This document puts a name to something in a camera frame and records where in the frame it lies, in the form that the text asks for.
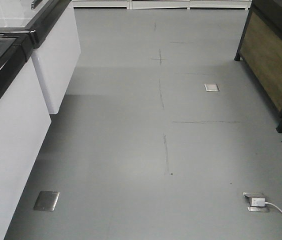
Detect small steel floor plate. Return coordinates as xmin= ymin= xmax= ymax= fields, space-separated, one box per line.
xmin=204 ymin=83 xmax=220 ymax=92

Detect far white chest freezer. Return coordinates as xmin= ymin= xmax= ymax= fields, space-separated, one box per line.
xmin=0 ymin=0 xmax=81 ymax=115

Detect white chest freezer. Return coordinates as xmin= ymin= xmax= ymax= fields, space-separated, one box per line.
xmin=0 ymin=0 xmax=81 ymax=115
xmin=0 ymin=33 xmax=51 ymax=240

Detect closed steel floor socket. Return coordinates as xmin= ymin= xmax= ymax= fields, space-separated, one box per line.
xmin=33 ymin=191 xmax=60 ymax=212

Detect near white chest freezer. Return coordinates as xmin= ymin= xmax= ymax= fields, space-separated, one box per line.
xmin=0 ymin=33 xmax=51 ymax=240

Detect open floor socket box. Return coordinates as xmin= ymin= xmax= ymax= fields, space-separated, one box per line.
xmin=242 ymin=192 xmax=270 ymax=213

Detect white power adapter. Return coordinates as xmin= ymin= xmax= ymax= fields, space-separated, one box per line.
xmin=249 ymin=196 xmax=266 ymax=208

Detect wood panel display stand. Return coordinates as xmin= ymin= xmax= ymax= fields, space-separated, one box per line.
xmin=234 ymin=0 xmax=282 ymax=133

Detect white shelf base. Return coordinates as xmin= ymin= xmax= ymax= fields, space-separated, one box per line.
xmin=73 ymin=0 xmax=252 ymax=10

